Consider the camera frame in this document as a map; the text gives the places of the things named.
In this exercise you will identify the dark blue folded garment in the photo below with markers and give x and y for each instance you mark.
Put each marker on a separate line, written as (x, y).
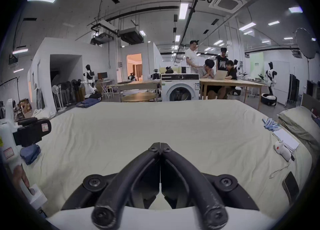
(88, 102)

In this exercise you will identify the white humanoid robot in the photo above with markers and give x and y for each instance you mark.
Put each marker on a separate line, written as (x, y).
(89, 78)
(270, 78)

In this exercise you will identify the person's left hand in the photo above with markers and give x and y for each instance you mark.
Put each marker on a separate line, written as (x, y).
(20, 177)

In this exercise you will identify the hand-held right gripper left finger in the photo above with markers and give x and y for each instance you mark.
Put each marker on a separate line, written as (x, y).
(117, 186)

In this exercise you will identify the white hand controller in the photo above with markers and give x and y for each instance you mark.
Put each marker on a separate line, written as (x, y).
(282, 150)

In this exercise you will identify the white flat card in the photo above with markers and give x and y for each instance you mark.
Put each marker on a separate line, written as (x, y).
(287, 138)

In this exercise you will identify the beige pillow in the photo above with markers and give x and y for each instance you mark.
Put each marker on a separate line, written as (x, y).
(298, 121)

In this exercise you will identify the round studio light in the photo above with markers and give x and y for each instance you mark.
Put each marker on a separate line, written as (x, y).
(305, 43)

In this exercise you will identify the small dark blue cloth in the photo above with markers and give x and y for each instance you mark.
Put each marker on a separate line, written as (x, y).
(30, 154)

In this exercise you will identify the brown carton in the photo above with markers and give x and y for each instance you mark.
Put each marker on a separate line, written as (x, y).
(25, 107)

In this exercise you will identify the desk with monitor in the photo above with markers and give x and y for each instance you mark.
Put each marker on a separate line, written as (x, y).
(103, 81)

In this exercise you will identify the white washing machine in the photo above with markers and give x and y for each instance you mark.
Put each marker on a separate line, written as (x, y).
(180, 88)

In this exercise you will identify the group of standing fans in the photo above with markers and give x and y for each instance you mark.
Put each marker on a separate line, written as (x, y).
(66, 93)

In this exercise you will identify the round wooden table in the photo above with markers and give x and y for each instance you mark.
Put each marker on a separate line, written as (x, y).
(140, 97)

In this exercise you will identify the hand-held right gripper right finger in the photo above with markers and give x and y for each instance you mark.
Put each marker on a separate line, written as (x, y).
(200, 186)

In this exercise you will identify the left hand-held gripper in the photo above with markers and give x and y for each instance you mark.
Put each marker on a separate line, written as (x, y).
(8, 146)

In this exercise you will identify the grey long table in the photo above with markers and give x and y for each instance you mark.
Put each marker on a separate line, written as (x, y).
(137, 83)

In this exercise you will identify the bed with beige sheet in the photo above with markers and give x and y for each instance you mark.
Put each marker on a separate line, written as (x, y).
(155, 123)

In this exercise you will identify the long wooden table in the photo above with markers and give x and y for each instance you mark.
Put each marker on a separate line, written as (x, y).
(232, 82)

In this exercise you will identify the black phone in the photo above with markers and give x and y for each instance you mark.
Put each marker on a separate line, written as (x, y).
(291, 187)

